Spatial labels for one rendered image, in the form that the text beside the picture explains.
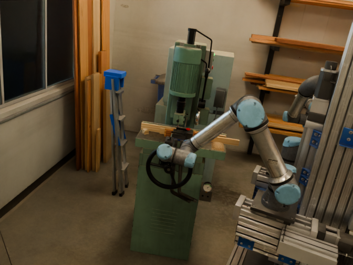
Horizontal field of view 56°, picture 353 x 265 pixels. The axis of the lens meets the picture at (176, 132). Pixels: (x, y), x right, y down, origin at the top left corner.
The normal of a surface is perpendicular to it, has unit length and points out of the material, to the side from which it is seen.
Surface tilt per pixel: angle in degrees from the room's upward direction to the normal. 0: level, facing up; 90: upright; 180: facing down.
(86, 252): 0
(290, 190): 96
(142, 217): 90
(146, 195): 90
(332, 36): 90
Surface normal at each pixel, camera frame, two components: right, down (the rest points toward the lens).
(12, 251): 0.13, -0.93
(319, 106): -0.40, 0.26
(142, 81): -0.16, 0.32
